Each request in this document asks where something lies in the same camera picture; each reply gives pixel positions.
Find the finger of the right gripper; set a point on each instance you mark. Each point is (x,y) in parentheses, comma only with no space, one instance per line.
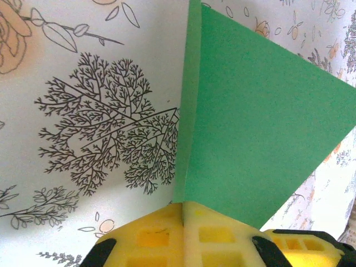
(306,250)

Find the floral table cover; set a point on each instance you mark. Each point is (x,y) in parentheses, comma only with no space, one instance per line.
(83,69)

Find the green paper sheet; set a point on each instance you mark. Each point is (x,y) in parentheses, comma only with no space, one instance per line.
(250,125)

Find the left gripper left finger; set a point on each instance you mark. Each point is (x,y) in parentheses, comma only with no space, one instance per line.
(155,239)

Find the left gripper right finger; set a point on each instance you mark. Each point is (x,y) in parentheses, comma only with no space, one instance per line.
(217,239)

